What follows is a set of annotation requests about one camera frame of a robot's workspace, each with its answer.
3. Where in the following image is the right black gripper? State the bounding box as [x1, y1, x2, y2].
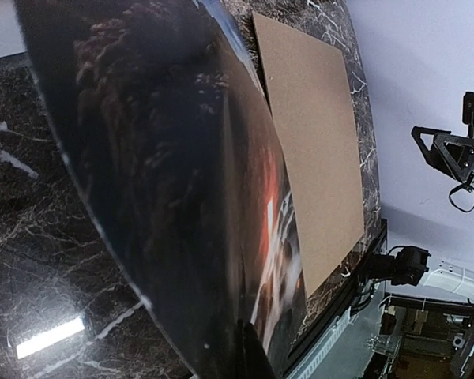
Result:
[411, 126, 474, 192]

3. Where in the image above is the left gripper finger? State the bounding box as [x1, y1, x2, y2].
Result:
[236, 319, 277, 379]

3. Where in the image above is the brown backing board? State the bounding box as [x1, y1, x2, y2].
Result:
[253, 13, 364, 295]

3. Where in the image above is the sunset landscape photo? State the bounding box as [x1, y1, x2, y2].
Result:
[14, 1, 306, 378]

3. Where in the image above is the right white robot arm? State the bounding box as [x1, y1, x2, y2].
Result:
[366, 124, 474, 304]

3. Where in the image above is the white slotted cable duct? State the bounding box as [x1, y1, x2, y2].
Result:
[287, 306, 352, 379]

